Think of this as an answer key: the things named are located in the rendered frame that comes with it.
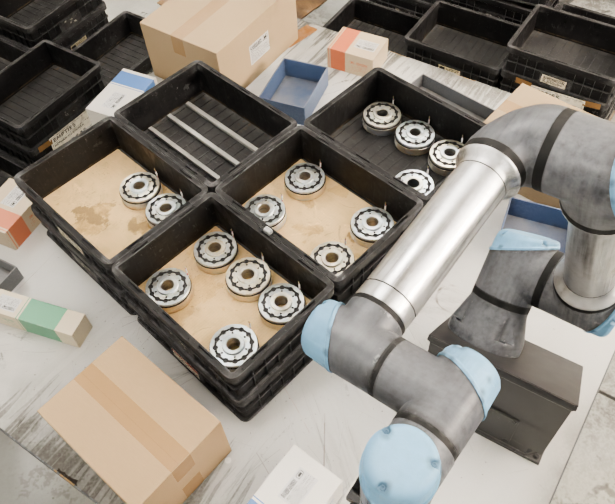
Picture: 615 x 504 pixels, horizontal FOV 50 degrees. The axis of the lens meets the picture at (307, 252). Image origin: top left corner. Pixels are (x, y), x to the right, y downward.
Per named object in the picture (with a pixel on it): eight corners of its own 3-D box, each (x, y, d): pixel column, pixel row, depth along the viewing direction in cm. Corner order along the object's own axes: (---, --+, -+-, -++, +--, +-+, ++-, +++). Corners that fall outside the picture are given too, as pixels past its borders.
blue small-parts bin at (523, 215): (583, 233, 171) (591, 216, 166) (573, 278, 163) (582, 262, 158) (505, 213, 176) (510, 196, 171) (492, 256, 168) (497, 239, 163)
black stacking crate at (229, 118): (301, 156, 177) (299, 124, 168) (219, 220, 165) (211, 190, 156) (204, 92, 194) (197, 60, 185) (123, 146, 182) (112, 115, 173)
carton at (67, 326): (92, 326, 161) (85, 314, 157) (80, 348, 158) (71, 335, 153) (10, 301, 167) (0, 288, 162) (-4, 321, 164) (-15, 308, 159)
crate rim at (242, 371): (337, 291, 140) (337, 284, 138) (233, 388, 128) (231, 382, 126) (213, 196, 157) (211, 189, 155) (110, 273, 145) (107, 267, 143)
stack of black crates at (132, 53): (144, 74, 306) (124, 9, 278) (195, 96, 295) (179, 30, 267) (83, 126, 287) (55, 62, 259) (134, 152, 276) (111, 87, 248)
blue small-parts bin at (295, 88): (305, 126, 200) (304, 108, 194) (260, 115, 204) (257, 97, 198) (328, 84, 211) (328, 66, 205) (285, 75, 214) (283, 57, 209)
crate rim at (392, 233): (425, 209, 152) (426, 202, 150) (338, 291, 140) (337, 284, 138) (300, 129, 169) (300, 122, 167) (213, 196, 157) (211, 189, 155)
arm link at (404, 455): (463, 445, 62) (414, 520, 59) (449, 482, 71) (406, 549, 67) (393, 398, 66) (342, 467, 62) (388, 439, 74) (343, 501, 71)
